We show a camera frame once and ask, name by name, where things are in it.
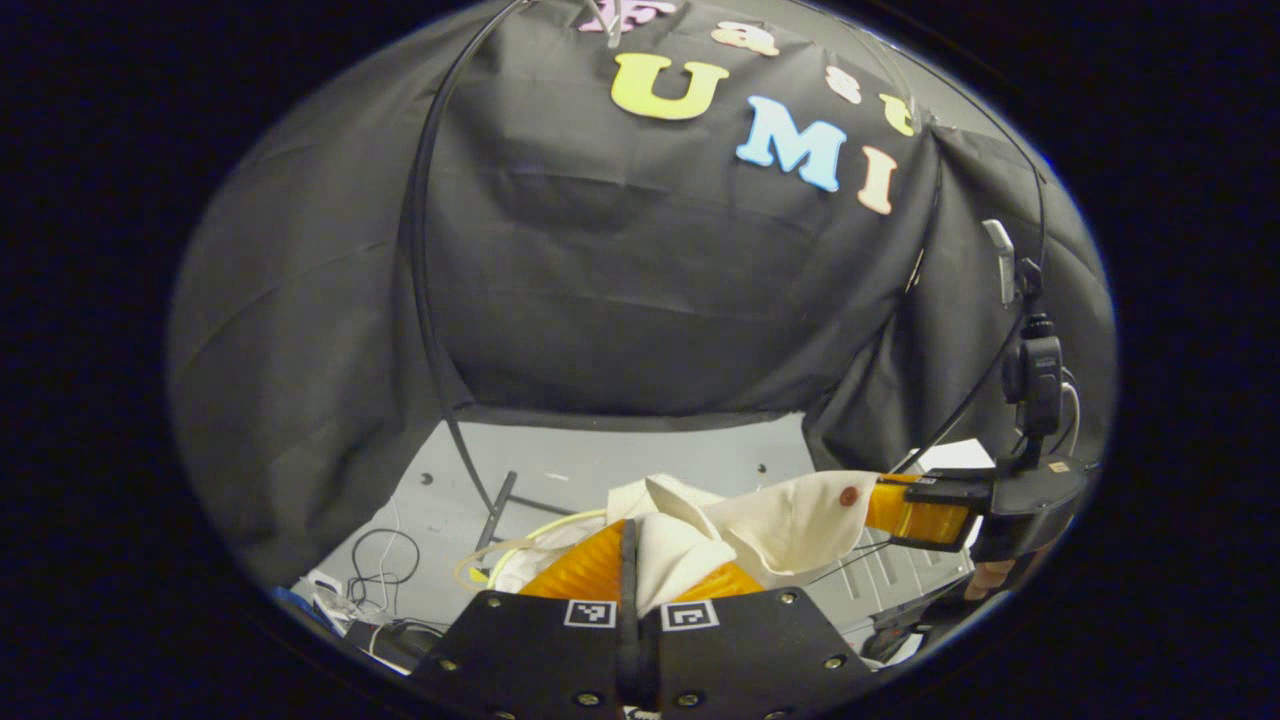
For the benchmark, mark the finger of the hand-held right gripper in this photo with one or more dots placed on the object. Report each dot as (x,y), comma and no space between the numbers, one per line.
(925,520)

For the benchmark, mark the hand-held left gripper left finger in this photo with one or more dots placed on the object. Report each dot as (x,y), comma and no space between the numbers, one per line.
(630,640)

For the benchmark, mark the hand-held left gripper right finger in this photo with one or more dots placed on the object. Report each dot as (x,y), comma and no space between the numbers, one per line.
(750,650)

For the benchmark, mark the cream button-up shirt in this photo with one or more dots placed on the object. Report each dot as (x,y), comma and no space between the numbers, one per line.
(790,525)

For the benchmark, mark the white mesh laundry hamper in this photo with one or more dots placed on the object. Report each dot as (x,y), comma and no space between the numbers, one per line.
(515,570)

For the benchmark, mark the black metal clothes rack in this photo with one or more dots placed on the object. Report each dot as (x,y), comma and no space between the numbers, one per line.
(418,250)

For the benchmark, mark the white flat board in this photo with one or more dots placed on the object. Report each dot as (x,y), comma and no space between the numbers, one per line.
(960,455)

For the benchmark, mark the black backdrop cloth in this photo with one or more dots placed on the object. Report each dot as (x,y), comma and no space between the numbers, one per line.
(650,300)

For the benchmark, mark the black stand with camera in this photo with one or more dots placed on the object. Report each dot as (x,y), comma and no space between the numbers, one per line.
(1035,385)

